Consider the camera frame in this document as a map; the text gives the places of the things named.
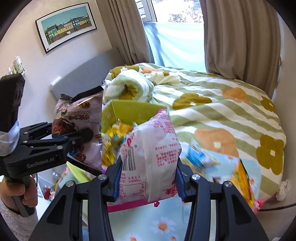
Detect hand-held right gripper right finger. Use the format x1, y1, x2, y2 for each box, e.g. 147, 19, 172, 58
175, 160, 270, 241

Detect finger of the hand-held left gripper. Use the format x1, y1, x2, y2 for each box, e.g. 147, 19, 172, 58
66, 154, 104, 178
20, 122, 94, 151

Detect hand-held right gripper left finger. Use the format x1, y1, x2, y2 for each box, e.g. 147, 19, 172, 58
29, 160, 123, 241

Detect purple cartoon snack bag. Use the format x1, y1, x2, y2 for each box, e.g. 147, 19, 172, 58
51, 86, 104, 173

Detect pile of mixed snack packets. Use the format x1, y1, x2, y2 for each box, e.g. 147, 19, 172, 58
181, 142, 258, 205

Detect yellow snack bag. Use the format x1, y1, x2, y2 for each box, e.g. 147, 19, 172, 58
102, 123, 137, 166

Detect pink white snack bag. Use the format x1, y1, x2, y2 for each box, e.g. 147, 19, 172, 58
107, 108, 183, 212

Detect green cardboard box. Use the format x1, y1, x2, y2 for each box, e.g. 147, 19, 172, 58
66, 99, 169, 184

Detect person's left forearm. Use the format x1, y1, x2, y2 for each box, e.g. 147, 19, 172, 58
0, 199, 39, 241

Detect person's left hand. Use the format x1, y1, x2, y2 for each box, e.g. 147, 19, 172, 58
0, 179, 38, 209

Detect daisy print tablecloth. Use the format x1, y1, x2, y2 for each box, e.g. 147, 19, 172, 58
88, 148, 262, 241

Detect grey bed headboard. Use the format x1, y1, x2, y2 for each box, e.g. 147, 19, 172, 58
50, 47, 126, 109

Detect green floral blanket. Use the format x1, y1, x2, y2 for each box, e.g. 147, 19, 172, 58
103, 62, 287, 202

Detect white plastic bag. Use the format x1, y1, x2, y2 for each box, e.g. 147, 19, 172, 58
276, 179, 290, 202

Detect framed houses picture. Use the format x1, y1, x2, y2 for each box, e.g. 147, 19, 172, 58
35, 2, 97, 54

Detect beige curtain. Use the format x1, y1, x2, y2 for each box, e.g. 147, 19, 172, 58
96, 0, 154, 67
199, 0, 281, 96

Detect teal window cloth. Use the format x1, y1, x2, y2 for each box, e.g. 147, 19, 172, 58
144, 22, 208, 72

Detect window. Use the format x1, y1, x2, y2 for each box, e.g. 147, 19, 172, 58
134, 0, 205, 24

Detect white wall socket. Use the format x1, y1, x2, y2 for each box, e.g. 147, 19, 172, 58
50, 76, 62, 90

